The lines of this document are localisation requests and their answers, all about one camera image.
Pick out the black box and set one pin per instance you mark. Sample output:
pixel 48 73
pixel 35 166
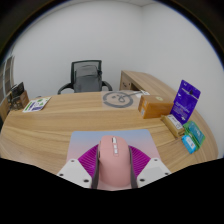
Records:
pixel 16 89

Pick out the blue packet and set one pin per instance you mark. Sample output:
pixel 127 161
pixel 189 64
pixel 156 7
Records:
pixel 189 144

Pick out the green packet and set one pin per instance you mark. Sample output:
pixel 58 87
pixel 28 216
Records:
pixel 195 132

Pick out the wooden side desk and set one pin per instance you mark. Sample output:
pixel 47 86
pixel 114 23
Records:
pixel 143 80

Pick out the purple standing sign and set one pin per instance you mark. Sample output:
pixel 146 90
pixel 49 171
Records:
pixel 185 101

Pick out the pink and blue mouse pad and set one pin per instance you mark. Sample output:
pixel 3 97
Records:
pixel 86 140

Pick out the black mesh office chair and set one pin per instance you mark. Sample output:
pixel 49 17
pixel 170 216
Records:
pixel 75 66

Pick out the small tan box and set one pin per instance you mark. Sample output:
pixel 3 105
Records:
pixel 172 125

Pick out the white sheet with coloured prints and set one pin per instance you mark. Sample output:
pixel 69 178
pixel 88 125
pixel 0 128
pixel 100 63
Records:
pixel 36 104

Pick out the pink computer mouse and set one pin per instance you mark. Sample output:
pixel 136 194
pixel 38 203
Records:
pixel 115 163

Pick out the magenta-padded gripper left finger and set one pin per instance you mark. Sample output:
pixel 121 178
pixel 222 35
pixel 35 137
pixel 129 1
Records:
pixel 85 163

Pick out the orange-brown box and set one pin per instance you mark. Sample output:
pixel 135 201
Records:
pixel 155 106

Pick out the grey backpack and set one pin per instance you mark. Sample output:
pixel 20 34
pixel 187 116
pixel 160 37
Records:
pixel 87 80

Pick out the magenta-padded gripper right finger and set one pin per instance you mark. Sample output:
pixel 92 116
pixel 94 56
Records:
pixel 143 163

